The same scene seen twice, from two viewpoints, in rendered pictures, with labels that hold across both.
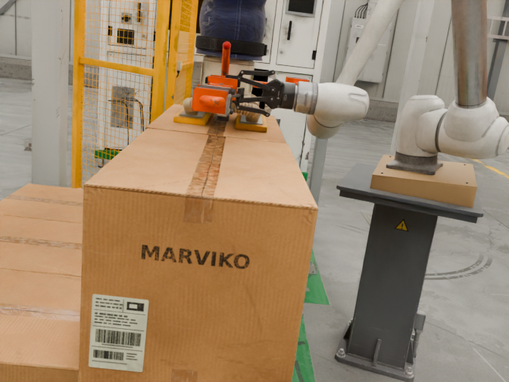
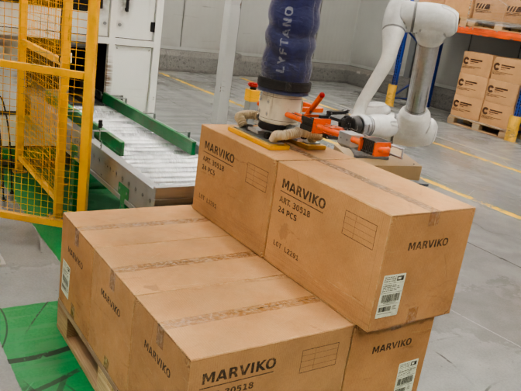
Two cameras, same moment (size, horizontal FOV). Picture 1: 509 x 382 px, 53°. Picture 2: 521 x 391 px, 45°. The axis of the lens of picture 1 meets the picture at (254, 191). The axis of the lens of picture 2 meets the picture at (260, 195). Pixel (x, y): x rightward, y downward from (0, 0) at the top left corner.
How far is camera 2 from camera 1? 170 cm
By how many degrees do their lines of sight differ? 32
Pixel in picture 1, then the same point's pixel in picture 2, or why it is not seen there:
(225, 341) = (432, 286)
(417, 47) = (233, 13)
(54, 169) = not seen: outside the picture
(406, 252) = not seen: hidden behind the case
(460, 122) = (412, 124)
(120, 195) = (405, 219)
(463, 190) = (414, 169)
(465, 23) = (427, 64)
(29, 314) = (277, 307)
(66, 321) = (301, 306)
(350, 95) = (391, 122)
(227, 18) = (298, 67)
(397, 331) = not seen: hidden behind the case
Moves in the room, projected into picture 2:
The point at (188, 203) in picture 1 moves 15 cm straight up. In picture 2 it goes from (430, 216) to (441, 171)
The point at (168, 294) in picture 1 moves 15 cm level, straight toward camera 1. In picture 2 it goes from (415, 267) to (453, 286)
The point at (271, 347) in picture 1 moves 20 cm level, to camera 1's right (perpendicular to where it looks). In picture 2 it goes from (448, 284) to (487, 278)
